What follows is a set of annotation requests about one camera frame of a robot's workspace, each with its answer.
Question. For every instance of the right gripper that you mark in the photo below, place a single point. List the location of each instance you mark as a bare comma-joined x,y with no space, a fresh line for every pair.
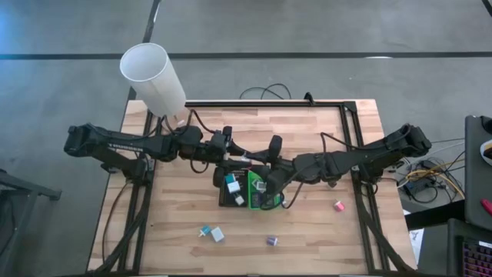
288,169

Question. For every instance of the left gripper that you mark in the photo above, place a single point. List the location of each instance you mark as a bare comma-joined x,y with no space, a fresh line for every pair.
217,149

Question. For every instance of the dark blue white-edged device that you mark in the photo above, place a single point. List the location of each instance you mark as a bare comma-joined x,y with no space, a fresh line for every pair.
261,185

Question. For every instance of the large white wall charger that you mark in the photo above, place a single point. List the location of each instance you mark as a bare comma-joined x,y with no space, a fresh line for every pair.
233,187

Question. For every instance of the teal white wall charger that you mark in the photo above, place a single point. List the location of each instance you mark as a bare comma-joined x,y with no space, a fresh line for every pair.
283,199

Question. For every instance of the white cube USB charger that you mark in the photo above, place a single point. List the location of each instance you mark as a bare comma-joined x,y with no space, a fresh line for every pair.
239,200

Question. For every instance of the purple white wall charger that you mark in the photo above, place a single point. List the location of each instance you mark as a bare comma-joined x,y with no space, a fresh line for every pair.
272,240

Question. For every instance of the teal white round charger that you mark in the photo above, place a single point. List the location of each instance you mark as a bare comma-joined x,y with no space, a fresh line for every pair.
205,231

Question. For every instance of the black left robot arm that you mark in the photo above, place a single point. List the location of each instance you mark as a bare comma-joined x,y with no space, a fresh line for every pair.
123,144

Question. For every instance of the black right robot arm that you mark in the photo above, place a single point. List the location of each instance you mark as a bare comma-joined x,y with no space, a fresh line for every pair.
365,154

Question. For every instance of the green plastic basket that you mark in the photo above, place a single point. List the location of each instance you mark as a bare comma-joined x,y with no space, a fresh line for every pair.
250,177

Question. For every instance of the black plastic basket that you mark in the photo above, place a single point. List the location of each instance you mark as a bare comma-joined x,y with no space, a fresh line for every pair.
227,202

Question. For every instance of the white shade wooden table lamp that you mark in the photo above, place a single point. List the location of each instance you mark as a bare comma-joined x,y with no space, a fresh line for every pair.
153,81

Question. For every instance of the black power brick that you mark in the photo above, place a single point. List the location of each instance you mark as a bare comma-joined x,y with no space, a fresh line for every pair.
417,187

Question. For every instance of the white paper sheet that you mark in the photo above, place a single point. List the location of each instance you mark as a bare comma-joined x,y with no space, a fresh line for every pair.
416,238

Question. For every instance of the black side desk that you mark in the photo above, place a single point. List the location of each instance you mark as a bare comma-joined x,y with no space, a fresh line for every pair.
474,181

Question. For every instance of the grey metal stand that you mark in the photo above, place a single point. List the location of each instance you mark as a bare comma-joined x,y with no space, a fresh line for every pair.
23,190

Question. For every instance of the white yellow desk object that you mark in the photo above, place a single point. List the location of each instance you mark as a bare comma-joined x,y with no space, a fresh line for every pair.
487,151

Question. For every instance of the black backlit keyboard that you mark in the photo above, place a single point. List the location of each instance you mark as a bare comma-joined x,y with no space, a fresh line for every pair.
476,257

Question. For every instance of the black aluminium rig frame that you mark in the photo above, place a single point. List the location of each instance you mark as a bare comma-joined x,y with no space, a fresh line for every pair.
269,104

